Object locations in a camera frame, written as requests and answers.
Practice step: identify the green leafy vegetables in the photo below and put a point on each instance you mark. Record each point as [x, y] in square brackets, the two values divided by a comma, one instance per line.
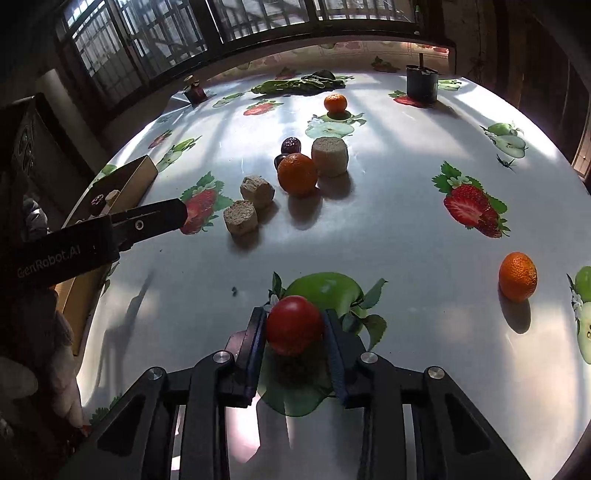
[300, 84]

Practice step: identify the red tomato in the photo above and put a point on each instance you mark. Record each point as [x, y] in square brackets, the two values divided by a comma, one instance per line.
[294, 325]

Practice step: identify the dark red jar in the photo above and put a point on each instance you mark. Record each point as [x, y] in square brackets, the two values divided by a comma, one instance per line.
[196, 91]

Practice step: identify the fruit printed tablecloth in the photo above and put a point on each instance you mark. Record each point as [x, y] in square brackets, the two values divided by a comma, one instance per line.
[392, 258]

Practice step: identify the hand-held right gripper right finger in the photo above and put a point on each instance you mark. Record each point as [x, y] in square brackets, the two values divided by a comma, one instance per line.
[334, 355]

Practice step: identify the dark red date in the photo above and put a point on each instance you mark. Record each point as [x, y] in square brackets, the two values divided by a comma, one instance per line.
[279, 160]
[97, 201]
[291, 145]

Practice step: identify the cardboard box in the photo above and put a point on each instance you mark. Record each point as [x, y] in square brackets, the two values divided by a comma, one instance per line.
[138, 177]

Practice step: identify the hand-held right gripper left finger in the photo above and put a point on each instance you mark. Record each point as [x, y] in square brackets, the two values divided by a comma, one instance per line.
[256, 350]

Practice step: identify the large beige sugarcane chunk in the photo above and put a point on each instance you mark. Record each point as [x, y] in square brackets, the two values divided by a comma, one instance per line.
[329, 156]

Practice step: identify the person's left hand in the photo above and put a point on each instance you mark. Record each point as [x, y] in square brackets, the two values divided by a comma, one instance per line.
[60, 364]

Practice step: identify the orange mandarin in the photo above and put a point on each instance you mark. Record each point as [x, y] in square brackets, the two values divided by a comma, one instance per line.
[298, 173]
[335, 103]
[517, 276]

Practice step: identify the barred window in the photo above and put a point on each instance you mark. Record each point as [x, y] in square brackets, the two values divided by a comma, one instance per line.
[120, 55]

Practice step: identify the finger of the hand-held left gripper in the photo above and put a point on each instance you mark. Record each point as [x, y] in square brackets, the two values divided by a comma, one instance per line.
[152, 219]

